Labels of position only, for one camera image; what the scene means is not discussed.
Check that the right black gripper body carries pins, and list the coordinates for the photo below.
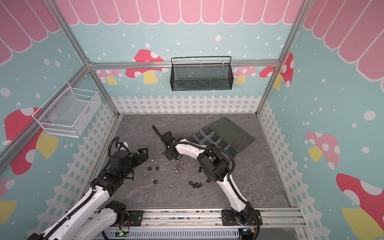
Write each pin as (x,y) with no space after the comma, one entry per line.
(168,141)

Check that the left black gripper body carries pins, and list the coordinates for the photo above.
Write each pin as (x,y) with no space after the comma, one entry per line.
(133,161)

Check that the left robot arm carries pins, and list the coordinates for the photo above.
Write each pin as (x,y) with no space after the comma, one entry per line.
(101,189)

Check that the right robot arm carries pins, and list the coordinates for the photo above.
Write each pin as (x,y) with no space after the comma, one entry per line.
(217,164)

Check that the clear compartment organizer box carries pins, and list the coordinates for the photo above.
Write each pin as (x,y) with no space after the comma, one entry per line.
(224,134)

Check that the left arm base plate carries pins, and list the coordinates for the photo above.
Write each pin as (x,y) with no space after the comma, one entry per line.
(134,218)

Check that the black wire mesh basket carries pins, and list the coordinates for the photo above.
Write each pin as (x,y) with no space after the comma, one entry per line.
(207,73)

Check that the white wire mesh basket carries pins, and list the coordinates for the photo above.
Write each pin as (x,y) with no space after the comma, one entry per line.
(68,113)

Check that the grey slotted cable duct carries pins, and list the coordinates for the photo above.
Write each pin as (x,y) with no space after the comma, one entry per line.
(173,234)

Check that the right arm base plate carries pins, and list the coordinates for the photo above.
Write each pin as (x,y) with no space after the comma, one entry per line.
(245,218)

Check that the aluminium mounting rail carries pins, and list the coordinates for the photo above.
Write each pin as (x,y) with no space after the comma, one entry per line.
(187,218)

